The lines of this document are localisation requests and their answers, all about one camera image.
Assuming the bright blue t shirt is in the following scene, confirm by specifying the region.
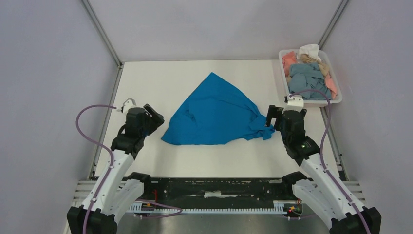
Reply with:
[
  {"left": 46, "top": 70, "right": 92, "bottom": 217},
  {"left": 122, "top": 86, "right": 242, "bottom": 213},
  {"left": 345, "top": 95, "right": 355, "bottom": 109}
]
[{"left": 161, "top": 73, "right": 275, "bottom": 145}]

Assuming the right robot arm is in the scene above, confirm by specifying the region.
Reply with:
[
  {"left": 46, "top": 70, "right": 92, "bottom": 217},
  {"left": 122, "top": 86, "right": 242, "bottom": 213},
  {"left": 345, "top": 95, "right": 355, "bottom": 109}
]
[{"left": 265, "top": 105, "right": 382, "bottom": 234}]

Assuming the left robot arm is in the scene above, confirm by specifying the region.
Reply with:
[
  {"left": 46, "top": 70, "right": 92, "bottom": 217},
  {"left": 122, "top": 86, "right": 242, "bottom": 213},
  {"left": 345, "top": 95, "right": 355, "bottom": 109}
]
[{"left": 67, "top": 99, "right": 164, "bottom": 234}]

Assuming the grey blue t shirt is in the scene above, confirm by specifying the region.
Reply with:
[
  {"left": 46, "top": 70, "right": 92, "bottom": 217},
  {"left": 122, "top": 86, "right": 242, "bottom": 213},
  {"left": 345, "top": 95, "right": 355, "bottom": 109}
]
[{"left": 288, "top": 63, "right": 333, "bottom": 100}]

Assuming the beige t shirt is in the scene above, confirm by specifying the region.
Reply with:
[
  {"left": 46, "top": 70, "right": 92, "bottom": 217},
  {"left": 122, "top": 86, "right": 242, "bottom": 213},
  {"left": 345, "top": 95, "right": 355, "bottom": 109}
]
[{"left": 300, "top": 54, "right": 330, "bottom": 77}]

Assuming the pink t shirt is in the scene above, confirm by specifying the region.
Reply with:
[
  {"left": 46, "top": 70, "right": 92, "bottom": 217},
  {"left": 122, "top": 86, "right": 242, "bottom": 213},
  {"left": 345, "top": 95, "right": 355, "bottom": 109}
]
[{"left": 282, "top": 51, "right": 298, "bottom": 77}]

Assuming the white plastic basket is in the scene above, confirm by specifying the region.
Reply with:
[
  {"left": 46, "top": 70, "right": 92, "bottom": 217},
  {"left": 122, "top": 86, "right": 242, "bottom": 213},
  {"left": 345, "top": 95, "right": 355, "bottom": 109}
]
[{"left": 279, "top": 49, "right": 343, "bottom": 107}]

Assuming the white t shirt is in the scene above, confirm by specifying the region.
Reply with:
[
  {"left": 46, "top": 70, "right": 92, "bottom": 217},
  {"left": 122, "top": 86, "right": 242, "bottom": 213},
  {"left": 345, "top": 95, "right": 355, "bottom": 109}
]
[{"left": 297, "top": 44, "right": 321, "bottom": 61}]

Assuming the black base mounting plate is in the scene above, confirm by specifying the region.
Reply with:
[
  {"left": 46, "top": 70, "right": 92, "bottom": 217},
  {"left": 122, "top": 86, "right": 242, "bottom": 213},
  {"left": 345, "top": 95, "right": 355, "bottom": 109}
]
[{"left": 141, "top": 177, "right": 298, "bottom": 209}]

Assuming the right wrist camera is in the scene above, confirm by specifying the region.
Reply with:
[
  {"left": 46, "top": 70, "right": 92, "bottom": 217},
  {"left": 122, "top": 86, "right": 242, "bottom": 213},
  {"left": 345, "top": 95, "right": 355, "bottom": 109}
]
[{"left": 284, "top": 94, "right": 304, "bottom": 111}]

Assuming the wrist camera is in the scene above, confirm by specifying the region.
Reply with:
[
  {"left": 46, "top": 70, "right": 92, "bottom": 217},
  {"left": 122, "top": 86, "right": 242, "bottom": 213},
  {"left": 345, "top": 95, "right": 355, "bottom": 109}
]
[
  {"left": 116, "top": 98, "right": 137, "bottom": 115},
  {"left": 284, "top": 94, "right": 304, "bottom": 111}
]

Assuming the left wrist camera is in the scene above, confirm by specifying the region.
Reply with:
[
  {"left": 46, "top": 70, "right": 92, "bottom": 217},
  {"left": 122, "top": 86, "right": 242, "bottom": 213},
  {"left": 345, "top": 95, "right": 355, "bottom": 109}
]
[{"left": 116, "top": 98, "right": 137, "bottom": 115}]

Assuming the right aluminium frame post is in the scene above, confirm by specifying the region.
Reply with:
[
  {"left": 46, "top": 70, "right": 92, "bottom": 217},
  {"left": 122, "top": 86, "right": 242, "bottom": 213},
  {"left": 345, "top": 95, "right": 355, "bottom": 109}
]
[{"left": 318, "top": 0, "right": 350, "bottom": 50}]

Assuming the aluminium frame post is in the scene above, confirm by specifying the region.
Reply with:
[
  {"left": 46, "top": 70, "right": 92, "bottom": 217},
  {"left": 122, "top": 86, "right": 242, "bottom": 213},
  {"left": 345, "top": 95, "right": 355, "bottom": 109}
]
[
  {"left": 80, "top": 0, "right": 123, "bottom": 69},
  {"left": 318, "top": 0, "right": 350, "bottom": 50}
]

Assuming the white slotted cable duct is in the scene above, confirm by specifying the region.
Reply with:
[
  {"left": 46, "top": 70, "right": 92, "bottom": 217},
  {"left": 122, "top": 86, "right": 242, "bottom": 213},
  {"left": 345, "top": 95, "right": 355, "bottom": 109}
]
[{"left": 126, "top": 201, "right": 302, "bottom": 215}]

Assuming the left aluminium frame post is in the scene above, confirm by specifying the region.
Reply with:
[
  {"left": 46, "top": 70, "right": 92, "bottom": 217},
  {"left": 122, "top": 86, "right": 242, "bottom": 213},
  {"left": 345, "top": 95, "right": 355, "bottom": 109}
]
[{"left": 80, "top": 0, "right": 123, "bottom": 69}]

